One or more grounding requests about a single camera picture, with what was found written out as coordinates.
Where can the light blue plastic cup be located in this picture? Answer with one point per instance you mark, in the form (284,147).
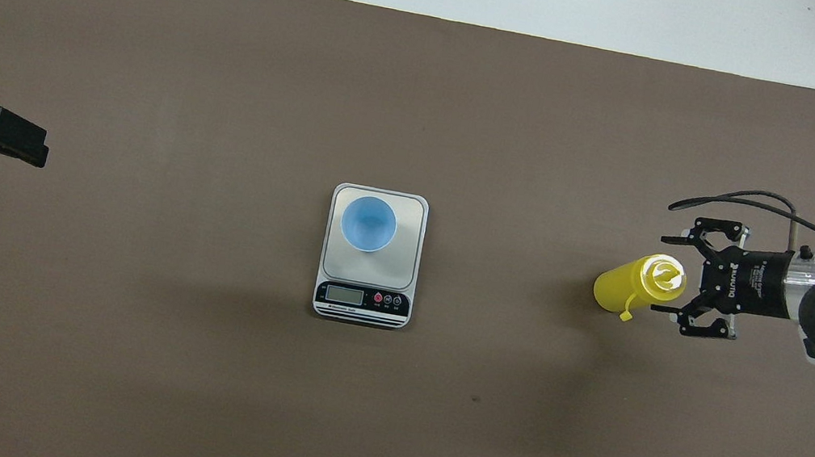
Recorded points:
(369,224)

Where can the white digital kitchen scale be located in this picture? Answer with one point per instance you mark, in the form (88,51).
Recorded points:
(405,269)

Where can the yellow squeeze seasoning bottle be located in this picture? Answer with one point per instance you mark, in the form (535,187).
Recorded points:
(623,286)

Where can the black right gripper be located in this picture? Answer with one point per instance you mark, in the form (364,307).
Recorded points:
(750,283)

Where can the brown table mat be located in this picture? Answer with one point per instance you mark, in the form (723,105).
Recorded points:
(396,96)

